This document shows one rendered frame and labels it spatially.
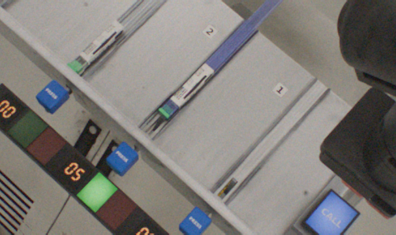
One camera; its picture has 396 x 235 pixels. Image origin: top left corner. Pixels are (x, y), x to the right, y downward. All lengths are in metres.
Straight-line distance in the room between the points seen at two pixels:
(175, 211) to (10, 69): 0.38
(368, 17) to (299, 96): 0.46
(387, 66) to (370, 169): 0.14
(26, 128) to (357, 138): 0.44
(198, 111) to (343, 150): 0.34
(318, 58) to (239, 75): 0.66
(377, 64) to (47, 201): 1.05
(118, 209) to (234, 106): 0.18
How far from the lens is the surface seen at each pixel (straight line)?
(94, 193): 0.87
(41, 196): 1.44
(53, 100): 0.88
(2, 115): 0.91
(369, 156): 0.56
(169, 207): 1.28
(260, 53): 0.91
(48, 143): 0.89
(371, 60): 0.45
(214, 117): 0.88
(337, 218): 0.82
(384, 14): 0.44
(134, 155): 0.85
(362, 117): 0.59
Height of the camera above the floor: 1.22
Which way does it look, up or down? 31 degrees down
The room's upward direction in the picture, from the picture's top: 34 degrees clockwise
